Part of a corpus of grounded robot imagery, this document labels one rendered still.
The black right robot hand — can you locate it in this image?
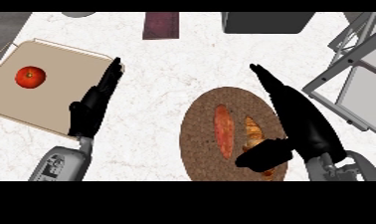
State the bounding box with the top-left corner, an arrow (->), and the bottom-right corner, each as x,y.
233,63 -> 350,173

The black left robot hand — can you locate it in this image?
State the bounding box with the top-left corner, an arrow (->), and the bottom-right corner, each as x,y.
66,57 -> 125,139

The grey tiered shelf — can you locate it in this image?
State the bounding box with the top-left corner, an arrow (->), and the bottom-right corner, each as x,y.
301,12 -> 376,132

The orange sweet potato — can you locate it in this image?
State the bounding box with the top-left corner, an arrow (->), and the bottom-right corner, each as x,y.
212,104 -> 236,160

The brown round woven placemat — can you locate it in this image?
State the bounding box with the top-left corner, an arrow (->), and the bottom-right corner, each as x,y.
178,86 -> 291,182

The beige cutting board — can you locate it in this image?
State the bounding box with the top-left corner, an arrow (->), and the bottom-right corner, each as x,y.
0,38 -> 127,141

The golden croissant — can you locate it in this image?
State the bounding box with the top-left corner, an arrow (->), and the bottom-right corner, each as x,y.
240,115 -> 267,152

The red tomato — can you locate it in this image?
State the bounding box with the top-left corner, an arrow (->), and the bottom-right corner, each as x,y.
13,66 -> 49,90

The grey round object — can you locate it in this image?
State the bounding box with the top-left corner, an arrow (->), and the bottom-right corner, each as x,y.
61,12 -> 97,19

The dark purple box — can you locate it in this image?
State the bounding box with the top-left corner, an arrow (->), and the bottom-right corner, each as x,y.
142,12 -> 181,41

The grey slanted panel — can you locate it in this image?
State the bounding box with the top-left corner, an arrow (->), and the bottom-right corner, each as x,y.
0,12 -> 34,57

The dark grey appliance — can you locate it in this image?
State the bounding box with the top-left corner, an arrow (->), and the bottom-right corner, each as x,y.
220,12 -> 317,35

